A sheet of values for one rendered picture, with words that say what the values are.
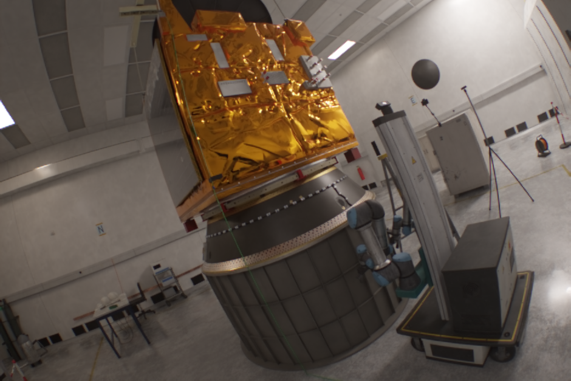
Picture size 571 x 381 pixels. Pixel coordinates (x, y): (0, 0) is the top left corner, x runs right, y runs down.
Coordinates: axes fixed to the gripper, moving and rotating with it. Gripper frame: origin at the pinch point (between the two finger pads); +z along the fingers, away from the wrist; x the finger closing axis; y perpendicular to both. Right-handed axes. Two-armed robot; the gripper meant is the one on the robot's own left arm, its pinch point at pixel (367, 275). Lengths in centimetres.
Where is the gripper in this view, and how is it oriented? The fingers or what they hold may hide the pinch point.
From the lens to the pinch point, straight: 202.4
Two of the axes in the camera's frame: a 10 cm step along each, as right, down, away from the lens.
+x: -7.8, 4.5, -4.3
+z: 3.2, 8.9, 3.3
